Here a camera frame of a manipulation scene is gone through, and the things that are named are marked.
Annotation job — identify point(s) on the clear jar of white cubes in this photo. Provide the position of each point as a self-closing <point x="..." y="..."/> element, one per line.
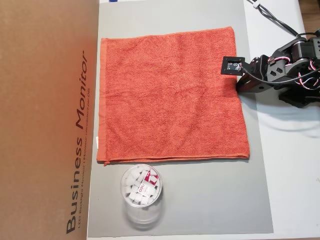
<point x="132" y="192"/>

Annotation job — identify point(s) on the brown cardboard monitor box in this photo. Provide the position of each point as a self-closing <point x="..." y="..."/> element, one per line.
<point x="37" y="112"/>

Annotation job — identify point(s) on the red white label card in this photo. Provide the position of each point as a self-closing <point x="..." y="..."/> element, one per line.
<point x="145" y="188"/>

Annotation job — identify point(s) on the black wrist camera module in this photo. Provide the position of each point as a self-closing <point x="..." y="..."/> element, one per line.
<point x="232" y="65"/>

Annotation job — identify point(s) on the grey rectangular mat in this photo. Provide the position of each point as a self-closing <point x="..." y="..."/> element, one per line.
<point x="200" y="200"/>

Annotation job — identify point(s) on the orange terry towel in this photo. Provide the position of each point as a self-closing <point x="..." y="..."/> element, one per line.
<point x="170" y="100"/>

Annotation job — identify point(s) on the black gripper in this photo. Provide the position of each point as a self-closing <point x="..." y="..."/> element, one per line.
<point x="250" y="84"/>

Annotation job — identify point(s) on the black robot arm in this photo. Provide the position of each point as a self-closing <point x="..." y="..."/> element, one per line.
<point x="302" y="47"/>

